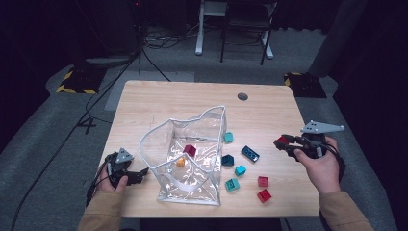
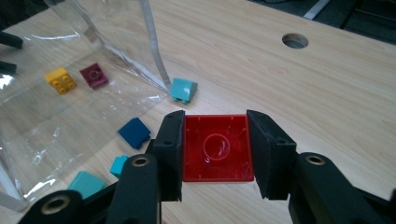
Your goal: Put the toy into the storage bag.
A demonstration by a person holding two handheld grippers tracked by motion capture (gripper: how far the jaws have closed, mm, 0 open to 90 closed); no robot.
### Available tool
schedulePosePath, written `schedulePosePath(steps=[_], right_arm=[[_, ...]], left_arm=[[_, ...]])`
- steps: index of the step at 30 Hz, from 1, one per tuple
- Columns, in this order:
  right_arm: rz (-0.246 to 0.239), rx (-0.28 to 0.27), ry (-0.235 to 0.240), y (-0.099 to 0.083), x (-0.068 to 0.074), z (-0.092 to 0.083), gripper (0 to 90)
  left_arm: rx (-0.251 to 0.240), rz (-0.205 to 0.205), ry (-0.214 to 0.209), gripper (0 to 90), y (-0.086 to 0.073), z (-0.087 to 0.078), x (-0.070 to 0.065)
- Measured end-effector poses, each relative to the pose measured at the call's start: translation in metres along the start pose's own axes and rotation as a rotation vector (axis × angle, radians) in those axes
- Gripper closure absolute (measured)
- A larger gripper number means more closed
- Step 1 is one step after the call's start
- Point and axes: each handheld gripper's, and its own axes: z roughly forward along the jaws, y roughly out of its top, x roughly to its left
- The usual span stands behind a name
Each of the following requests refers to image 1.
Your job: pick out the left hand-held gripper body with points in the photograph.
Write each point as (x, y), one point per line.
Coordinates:
(123, 156)

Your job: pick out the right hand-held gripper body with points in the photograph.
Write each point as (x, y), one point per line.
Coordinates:
(320, 127)

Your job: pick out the red square toy brick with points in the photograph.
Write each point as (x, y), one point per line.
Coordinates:
(263, 181)
(264, 195)
(283, 139)

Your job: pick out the dark blue long toy brick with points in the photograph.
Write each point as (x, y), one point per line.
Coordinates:
(250, 153)

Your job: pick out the orange toy brick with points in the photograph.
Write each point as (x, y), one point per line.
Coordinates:
(180, 162)

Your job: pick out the bright cyan toy brick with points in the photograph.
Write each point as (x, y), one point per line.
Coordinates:
(240, 170)

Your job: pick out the magenta sloped toy brick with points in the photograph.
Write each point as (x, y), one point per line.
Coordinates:
(190, 150)

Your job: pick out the clear plastic bag white trim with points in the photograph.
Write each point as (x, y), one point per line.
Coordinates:
(198, 183)

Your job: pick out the teal square toy brick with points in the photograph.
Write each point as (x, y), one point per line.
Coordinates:
(228, 137)
(232, 184)

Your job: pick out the dark blue sloped toy brick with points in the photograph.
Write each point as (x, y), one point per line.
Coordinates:
(228, 160)

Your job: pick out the person's left hand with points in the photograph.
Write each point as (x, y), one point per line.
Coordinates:
(104, 184)

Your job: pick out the person's right hand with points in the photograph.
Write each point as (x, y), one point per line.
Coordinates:
(324, 173)

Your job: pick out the black yellow striped stand base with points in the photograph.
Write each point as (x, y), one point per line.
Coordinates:
(81, 80)
(304, 85)

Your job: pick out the grey table grommet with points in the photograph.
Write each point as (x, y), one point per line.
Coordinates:
(242, 96)

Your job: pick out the grey curtain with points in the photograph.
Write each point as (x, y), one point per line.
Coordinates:
(340, 35)

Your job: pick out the grey flat stand base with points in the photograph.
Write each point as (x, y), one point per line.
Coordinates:
(109, 61)

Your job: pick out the black chair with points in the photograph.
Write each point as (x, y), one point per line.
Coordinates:
(243, 19)

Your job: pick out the black equipment tower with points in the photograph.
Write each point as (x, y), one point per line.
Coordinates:
(134, 19)

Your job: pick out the white desk frame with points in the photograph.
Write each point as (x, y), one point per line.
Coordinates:
(199, 32)

